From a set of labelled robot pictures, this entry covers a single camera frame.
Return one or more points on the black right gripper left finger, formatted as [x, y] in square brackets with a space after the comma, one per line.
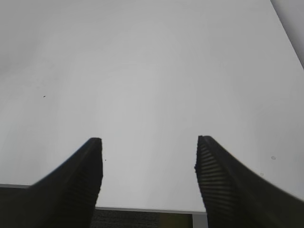
[65, 198]

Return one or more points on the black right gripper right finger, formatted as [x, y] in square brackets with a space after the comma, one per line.
[236, 197]

